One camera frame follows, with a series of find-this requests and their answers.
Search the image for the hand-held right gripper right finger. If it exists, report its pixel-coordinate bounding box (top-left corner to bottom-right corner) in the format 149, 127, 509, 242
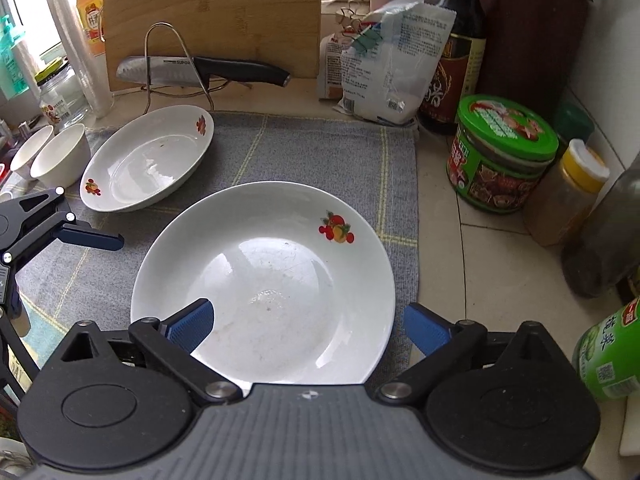
375, 302, 571, 406

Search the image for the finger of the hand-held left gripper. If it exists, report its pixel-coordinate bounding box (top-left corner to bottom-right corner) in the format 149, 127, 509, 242
0, 187, 125, 267
0, 282, 41, 397

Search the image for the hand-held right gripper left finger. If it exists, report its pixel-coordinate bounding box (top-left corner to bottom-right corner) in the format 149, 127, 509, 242
42, 298, 246, 406

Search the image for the white pink-floral bowl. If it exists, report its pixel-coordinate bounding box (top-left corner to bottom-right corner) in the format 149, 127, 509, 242
29, 123, 92, 192
9, 125, 55, 182

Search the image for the white fruit-print plate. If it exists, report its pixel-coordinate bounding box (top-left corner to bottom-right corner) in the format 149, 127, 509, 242
131, 181, 397, 386
79, 105, 216, 214

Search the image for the glass jar yellow-black lid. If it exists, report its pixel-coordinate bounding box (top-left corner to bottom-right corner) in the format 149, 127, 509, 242
34, 57, 91, 128

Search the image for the green dish soap bottle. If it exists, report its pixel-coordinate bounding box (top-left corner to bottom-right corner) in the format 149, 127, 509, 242
0, 14, 28, 103

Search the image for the clear plastic cup stack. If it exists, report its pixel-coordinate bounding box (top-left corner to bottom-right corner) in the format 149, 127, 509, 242
45, 0, 115, 120

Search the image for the green-lid food can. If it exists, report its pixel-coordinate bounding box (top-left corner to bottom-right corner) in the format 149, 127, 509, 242
446, 94, 559, 215

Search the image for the yellow-lid spice jar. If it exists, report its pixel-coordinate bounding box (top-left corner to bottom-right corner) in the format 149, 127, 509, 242
522, 138, 611, 247

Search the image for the dark glass bottle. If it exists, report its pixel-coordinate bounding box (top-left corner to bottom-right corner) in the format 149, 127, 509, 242
561, 155, 640, 298

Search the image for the grey and teal checked towel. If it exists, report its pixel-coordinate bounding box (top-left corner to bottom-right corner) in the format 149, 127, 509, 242
0, 110, 421, 391

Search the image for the orange cooking oil jug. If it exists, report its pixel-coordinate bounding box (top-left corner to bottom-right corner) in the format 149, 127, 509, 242
76, 0, 108, 56

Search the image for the dark soy sauce bottle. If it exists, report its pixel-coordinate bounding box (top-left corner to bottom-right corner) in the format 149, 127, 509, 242
419, 0, 488, 136

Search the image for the dark green cap jar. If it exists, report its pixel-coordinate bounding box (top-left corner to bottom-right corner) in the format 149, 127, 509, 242
552, 102, 596, 148

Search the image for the white blue-print seasoning bag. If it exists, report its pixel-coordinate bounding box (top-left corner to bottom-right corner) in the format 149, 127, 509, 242
336, 1, 457, 126

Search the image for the bamboo cutting board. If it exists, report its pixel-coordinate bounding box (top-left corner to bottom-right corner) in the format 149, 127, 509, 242
102, 0, 323, 93

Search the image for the white orange-print seasoning bag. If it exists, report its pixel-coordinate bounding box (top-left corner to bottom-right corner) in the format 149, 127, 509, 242
317, 30, 361, 103

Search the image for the brown knife block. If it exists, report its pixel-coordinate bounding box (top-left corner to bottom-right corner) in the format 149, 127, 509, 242
480, 0, 590, 121

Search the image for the black-handled kitchen knife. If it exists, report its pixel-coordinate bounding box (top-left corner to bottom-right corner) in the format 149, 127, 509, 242
116, 55, 292, 88

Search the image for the metal wire rack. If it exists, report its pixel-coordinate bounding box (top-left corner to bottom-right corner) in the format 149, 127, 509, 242
142, 22, 216, 113

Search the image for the metal wire clip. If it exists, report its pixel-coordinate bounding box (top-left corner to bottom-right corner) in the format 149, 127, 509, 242
335, 2, 373, 31

